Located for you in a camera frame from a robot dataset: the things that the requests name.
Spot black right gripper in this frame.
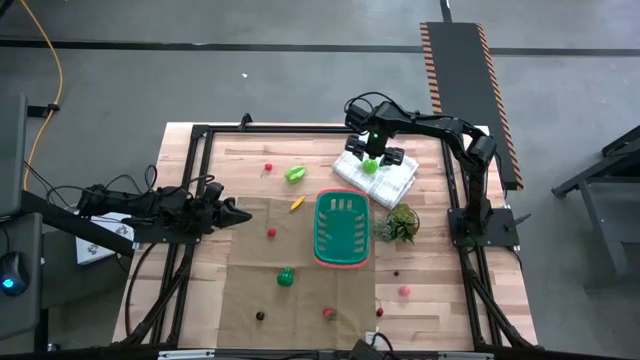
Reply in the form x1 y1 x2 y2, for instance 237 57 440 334
344 128 406 168

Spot tan burlap cloth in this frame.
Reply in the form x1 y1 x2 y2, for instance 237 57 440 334
217 196 377 350

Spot black floor cable clip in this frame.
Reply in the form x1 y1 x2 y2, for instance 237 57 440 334
27 102 61 119

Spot silver aluminium rail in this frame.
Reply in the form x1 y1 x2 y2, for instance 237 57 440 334
157 349 216 360
437 351 496 360

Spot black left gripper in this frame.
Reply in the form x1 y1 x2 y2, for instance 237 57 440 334
187 196 253 235

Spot black metal table frame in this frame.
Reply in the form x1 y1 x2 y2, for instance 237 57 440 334
112 112 539 351

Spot white printed paper sheet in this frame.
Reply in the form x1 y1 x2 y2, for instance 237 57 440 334
74 212 135 266

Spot black box with cable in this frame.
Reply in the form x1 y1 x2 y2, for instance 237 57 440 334
347 332 396 360

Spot light green toy lettuce leaf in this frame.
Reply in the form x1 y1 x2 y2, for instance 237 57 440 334
284 165 308 185

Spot yellow cable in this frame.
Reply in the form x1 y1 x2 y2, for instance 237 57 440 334
18 0 65 191

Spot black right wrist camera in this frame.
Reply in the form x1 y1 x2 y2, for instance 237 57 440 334
344 102 374 130

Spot grey monitor panel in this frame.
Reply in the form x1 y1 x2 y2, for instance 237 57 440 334
0 93 29 219

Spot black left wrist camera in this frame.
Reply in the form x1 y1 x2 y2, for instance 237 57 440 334
202 181 225 202

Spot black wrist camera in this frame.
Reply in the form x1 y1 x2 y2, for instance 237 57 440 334
344 102 374 130
202 181 225 202

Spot grey side stand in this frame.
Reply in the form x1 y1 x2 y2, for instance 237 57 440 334
0 212 45 341

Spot potted succulent plant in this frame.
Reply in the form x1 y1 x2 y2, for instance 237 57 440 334
372 202 421 246

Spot black computer mouse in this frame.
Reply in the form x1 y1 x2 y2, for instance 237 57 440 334
0 251 30 297

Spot teal basket with orange rim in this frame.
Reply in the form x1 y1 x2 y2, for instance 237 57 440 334
313 188 372 270

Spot grey metal table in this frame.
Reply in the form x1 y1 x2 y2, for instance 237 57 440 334
551 124 640 291

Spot black rig support beam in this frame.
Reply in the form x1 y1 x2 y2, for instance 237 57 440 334
19 189 136 259

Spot black floor mat striped edges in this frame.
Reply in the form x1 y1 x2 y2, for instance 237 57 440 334
418 21 525 191

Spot dark brown cable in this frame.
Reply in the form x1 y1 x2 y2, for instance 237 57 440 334
124 242 157 337

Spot white plaid dish towel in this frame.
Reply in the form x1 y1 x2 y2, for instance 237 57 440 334
332 147 420 210

